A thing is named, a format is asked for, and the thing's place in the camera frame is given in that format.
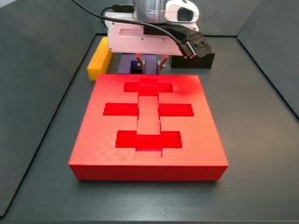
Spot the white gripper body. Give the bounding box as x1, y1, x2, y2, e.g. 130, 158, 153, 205
106, 12, 199, 56

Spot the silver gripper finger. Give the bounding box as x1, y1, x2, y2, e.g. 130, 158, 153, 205
158, 54, 170, 71
135, 53, 146, 70

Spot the purple U-shaped block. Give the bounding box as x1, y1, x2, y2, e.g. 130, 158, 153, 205
116, 54, 158, 74

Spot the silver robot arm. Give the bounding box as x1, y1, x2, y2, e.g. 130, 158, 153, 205
104, 0, 202, 71

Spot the black angle fixture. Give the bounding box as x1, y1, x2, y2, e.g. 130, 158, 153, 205
171, 52, 215, 69

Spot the red slotted board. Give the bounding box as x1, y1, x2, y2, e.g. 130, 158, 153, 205
70, 74, 230, 181

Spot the yellow long block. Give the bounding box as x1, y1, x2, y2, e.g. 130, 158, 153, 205
87, 37, 114, 81

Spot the black cable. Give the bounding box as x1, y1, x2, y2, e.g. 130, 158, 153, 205
71, 0, 189, 49

